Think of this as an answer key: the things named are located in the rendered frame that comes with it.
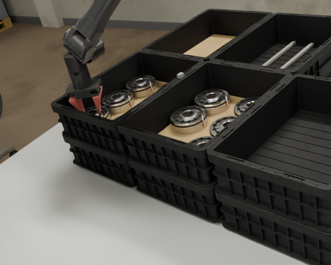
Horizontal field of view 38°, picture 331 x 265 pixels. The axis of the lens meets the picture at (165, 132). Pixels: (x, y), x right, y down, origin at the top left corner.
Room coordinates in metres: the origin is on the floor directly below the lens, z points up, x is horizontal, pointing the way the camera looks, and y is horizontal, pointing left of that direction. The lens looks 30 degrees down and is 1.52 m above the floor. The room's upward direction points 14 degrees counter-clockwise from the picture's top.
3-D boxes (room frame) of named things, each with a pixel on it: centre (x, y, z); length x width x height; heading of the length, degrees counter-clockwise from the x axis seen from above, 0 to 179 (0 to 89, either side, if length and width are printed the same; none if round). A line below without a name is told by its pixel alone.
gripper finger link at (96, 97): (1.34, 0.19, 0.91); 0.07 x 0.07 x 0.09; 80
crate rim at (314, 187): (0.90, -0.32, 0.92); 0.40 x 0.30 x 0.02; 131
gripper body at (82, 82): (1.34, 0.20, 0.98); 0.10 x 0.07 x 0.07; 80
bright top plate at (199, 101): (1.26, -0.16, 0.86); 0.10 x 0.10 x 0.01
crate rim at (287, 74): (1.13, -0.12, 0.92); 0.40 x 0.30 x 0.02; 131
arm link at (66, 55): (1.34, 0.20, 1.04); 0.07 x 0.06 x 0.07; 135
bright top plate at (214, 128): (1.08, -0.16, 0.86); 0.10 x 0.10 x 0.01
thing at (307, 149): (0.90, -0.32, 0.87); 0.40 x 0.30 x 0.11; 131
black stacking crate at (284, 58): (1.39, -0.43, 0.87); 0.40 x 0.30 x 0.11; 131
